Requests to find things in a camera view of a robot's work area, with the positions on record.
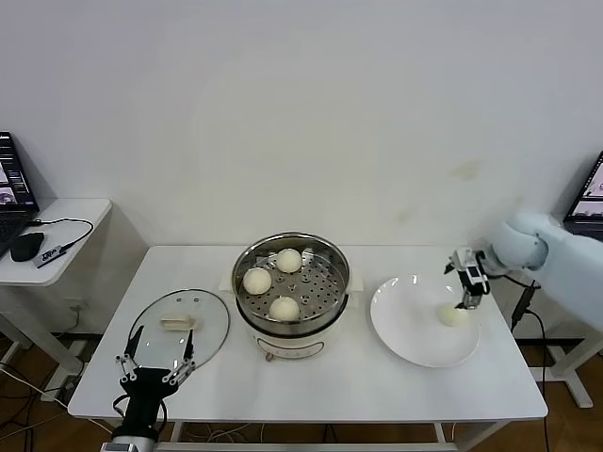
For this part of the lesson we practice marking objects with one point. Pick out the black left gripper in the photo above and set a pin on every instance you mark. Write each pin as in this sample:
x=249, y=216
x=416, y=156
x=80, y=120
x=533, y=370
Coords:
x=146, y=388

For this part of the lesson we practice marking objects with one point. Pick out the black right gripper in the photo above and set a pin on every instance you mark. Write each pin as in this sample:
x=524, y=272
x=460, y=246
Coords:
x=481, y=261

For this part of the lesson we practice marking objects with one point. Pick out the white steamed baozi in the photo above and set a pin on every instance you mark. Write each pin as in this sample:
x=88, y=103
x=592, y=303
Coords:
x=284, y=309
x=257, y=281
x=452, y=316
x=288, y=260

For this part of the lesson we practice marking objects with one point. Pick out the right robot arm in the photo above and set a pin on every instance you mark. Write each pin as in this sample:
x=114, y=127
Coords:
x=565, y=263

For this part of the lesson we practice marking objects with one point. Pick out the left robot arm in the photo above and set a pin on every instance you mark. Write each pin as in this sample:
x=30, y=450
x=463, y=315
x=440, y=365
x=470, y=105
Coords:
x=132, y=442

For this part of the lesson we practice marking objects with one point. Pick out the stainless steel steamer basket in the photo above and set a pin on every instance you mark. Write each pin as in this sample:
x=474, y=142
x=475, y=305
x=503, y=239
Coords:
x=252, y=306

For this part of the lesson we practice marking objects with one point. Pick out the white side desk with label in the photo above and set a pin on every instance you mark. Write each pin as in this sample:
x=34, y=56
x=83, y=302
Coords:
x=501, y=311

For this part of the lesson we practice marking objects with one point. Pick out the white round plate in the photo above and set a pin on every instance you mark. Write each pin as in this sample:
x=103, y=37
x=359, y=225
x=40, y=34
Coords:
x=405, y=325

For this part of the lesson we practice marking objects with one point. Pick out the white side desk with mouse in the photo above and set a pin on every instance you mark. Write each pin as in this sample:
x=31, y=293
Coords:
x=70, y=263

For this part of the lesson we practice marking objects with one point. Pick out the black computer mouse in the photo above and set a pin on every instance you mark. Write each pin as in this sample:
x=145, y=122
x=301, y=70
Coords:
x=26, y=247

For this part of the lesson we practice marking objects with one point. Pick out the black laptop with mouse beside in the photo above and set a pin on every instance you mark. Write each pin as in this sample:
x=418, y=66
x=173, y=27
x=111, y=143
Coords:
x=14, y=179

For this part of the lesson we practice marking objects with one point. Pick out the white wall socket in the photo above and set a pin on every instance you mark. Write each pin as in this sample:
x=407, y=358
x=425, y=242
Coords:
x=79, y=306

